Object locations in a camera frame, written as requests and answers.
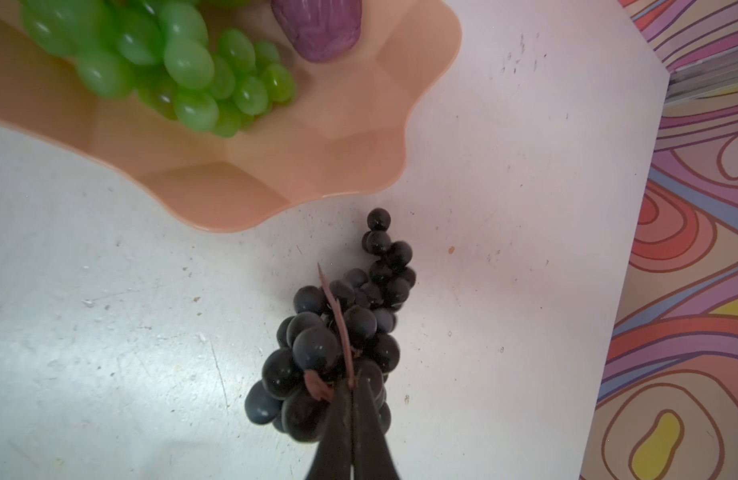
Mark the dark purple grape bunch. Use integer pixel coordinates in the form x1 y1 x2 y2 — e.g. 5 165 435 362
244 207 417 443

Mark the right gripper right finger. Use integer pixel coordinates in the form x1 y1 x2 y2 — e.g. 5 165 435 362
352 377 401 480

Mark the purple round fruit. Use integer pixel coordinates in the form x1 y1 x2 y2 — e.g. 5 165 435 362
270 0 363 63

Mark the green grape bunch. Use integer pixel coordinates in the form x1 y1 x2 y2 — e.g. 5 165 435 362
21 1 298 138

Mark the pink scalloped fruit bowl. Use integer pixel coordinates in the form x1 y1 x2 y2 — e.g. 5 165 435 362
0 1 462 233

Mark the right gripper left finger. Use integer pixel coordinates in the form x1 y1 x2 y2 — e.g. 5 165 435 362
306 380 353 480

